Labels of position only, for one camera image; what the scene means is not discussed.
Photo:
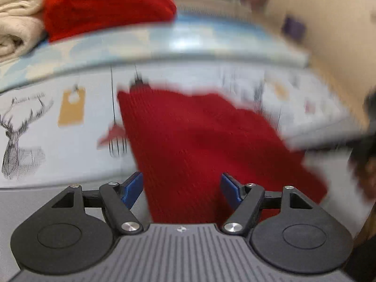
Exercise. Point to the cream folded blanket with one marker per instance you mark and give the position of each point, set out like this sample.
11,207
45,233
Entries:
17,20

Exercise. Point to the light blue folded sheet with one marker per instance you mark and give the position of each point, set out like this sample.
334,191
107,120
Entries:
176,41

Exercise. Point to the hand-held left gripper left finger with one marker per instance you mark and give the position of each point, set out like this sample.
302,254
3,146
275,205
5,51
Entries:
132,189

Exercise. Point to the red knit sweater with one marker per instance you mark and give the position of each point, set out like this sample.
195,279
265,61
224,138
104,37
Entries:
191,141

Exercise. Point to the red folded blanket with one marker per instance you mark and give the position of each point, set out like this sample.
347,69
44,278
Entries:
108,6

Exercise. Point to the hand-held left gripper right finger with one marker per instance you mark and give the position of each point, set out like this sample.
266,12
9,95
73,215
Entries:
232,191

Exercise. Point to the purple box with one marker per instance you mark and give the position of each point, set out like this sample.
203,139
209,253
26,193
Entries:
293,28

